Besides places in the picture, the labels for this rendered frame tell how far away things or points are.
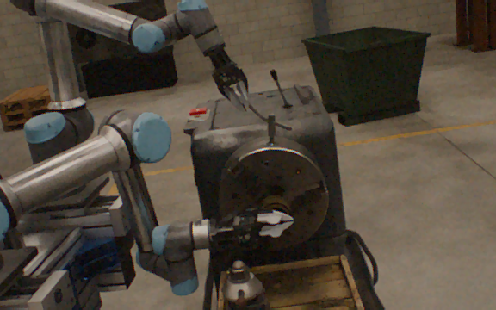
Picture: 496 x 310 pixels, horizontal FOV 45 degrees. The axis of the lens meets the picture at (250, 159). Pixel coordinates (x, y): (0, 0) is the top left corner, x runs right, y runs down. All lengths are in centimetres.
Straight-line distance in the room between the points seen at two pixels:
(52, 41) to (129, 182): 53
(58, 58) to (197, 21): 45
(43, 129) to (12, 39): 1057
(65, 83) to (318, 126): 78
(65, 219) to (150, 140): 54
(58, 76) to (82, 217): 43
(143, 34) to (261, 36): 1001
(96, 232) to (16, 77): 1068
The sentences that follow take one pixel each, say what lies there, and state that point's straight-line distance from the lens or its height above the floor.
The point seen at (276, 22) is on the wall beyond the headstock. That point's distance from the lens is 1156.
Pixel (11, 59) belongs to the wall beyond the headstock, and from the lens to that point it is 1240.
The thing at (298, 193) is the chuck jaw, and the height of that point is 111.
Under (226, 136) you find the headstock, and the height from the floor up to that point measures 124.
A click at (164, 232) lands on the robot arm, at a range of 154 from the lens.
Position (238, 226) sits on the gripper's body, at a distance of 150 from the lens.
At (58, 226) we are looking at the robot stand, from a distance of 186.
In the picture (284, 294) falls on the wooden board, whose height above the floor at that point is 88.
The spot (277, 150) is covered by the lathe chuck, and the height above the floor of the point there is 123.
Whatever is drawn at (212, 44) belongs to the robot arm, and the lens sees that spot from 169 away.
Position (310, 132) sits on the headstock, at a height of 122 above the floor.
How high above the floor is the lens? 171
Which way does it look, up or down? 17 degrees down
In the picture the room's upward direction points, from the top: 9 degrees counter-clockwise
